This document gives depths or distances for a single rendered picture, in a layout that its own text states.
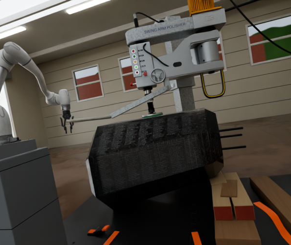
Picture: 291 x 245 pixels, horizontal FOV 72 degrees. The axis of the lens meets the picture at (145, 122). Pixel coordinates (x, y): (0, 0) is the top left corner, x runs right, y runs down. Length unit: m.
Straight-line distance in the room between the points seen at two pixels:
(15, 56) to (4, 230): 1.24
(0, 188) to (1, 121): 0.44
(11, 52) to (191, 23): 1.56
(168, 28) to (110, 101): 6.89
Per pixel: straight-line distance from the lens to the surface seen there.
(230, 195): 1.62
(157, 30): 2.09
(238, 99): 8.07
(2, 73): 2.00
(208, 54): 2.10
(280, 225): 1.48
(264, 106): 8.26
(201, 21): 2.14
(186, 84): 2.57
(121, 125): 1.88
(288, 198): 1.91
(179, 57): 2.04
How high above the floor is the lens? 0.93
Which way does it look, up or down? 3 degrees down
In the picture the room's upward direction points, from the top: 10 degrees counter-clockwise
